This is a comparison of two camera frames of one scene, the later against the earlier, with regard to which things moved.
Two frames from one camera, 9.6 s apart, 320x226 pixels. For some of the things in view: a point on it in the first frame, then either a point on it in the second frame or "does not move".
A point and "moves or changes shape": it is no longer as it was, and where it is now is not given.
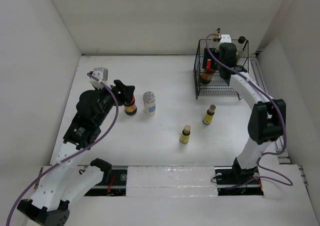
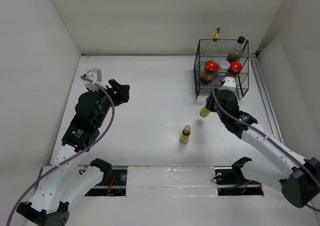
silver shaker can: (149, 98) moves or changes shape
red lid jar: (131, 109) moves or changes shape
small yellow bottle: (184, 137) does not move
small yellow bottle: (208, 117) → (204, 112)
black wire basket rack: (214, 59) does not move
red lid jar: (206, 77) does not move
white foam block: (173, 180) does not move
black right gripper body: (215, 52) → (211, 105)
